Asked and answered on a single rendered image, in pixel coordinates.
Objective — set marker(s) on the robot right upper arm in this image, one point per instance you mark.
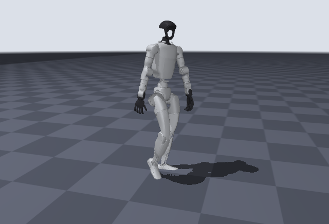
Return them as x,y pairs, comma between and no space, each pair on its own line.
151,51

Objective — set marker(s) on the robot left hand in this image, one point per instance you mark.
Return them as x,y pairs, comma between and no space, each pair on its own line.
190,102

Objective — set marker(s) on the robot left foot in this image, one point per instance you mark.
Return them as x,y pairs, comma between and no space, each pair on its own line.
167,167

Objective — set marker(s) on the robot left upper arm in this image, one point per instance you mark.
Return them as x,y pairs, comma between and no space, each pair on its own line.
180,61

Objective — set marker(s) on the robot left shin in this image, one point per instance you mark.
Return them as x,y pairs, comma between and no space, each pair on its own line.
165,156

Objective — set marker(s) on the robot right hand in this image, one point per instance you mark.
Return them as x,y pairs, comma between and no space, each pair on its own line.
140,104

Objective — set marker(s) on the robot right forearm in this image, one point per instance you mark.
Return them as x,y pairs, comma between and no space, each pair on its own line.
143,83

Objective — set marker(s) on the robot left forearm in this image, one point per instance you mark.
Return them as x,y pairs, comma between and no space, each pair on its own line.
187,84

